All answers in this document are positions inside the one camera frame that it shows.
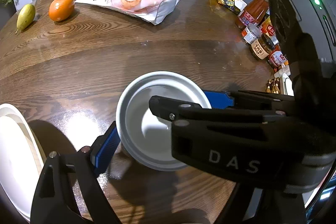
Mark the white ramekin cup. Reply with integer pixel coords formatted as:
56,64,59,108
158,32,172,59
116,71,211,172

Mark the large white bowl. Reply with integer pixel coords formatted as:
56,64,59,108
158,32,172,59
1,103,46,222

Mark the wooden bead trivet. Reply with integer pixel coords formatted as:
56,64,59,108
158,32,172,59
265,77,281,94

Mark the brown sauce jar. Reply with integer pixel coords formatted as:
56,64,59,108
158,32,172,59
250,34,275,60

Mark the red label chili jar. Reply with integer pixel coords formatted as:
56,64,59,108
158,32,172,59
268,50,287,68

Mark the small white cap jar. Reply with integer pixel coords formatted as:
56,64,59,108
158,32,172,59
241,23,262,44

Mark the yellow cap vinegar bottle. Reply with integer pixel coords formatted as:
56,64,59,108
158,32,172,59
260,16,278,45

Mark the red sauce bottle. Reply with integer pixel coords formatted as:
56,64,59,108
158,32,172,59
235,0,269,30

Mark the yellow snack packet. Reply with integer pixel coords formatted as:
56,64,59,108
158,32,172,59
217,0,247,15

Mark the orange mandarin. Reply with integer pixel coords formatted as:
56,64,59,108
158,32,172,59
49,0,75,22

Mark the green pear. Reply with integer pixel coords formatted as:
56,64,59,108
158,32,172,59
15,3,36,34

